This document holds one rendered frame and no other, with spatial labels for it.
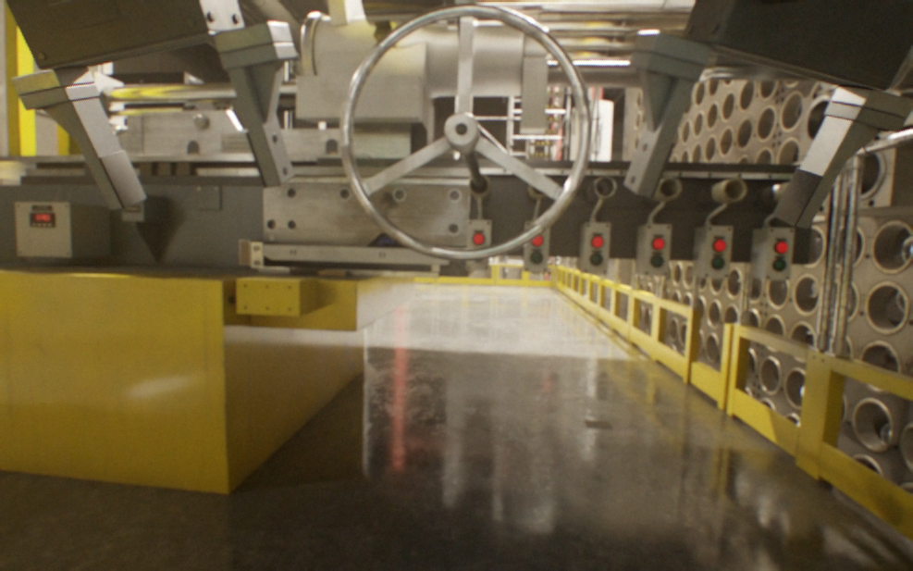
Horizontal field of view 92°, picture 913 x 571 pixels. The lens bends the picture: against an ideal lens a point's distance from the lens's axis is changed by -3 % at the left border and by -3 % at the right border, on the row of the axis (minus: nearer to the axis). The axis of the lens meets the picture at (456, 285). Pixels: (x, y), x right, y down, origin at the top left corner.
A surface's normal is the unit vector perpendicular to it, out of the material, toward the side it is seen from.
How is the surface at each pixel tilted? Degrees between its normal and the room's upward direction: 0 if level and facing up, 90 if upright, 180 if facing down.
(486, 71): 127
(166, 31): 113
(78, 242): 90
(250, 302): 90
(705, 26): 82
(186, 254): 90
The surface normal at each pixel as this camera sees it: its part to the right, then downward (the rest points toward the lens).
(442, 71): -0.09, 0.66
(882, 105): 0.05, 0.48
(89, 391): -0.09, 0.08
